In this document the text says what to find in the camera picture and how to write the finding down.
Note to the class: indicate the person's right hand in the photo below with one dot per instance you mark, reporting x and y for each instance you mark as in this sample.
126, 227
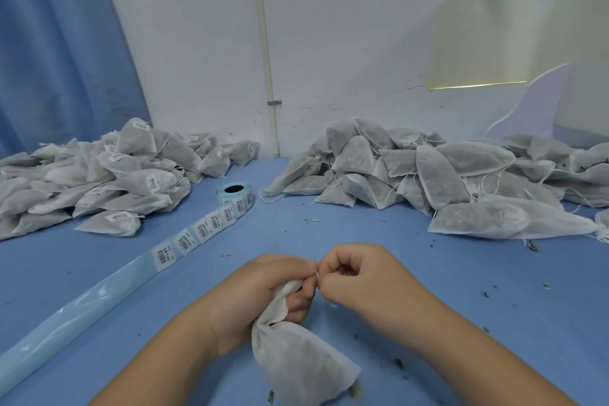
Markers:
376, 287

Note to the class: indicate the person's left hand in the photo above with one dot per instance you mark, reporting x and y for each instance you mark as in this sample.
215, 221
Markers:
252, 301

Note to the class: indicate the white pouch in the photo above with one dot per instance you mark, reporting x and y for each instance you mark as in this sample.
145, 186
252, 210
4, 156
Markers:
300, 358

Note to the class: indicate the blue label roll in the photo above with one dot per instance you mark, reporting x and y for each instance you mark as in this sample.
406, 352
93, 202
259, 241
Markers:
181, 242

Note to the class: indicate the pile of unlabelled herb bags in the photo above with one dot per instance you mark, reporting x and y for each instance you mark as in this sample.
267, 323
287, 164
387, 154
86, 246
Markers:
447, 177

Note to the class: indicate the pile of labelled herb bags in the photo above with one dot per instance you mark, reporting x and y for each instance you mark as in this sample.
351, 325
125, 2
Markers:
105, 177

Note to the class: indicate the person's left forearm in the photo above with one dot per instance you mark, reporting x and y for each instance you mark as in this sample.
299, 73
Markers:
152, 368

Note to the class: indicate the person's right forearm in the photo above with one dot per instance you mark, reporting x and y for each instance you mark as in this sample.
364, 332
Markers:
490, 363

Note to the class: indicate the grey pipe clamp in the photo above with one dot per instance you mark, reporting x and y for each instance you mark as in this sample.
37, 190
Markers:
274, 102

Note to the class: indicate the white curved board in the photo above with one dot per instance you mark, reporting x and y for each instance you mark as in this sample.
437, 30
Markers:
533, 106

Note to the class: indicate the blue curtain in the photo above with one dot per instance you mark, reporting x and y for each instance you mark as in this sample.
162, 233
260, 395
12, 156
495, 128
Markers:
57, 39

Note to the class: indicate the large beige panel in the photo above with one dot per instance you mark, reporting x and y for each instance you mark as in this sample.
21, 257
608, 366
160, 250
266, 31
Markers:
590, 39

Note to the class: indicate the white wall pipe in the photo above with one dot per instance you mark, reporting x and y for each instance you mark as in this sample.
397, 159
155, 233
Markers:
264, 30

